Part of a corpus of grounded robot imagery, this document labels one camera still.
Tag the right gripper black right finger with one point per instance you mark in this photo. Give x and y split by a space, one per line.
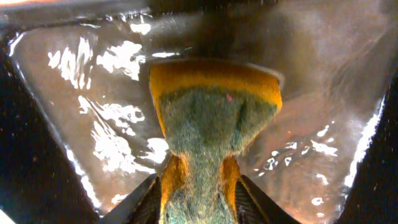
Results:
253 206

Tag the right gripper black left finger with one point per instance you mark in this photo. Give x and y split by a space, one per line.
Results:
142 206

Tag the green yellow sponge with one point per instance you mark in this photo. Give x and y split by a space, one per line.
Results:
209 112

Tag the black water tray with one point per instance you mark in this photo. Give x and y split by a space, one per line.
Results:
86 65

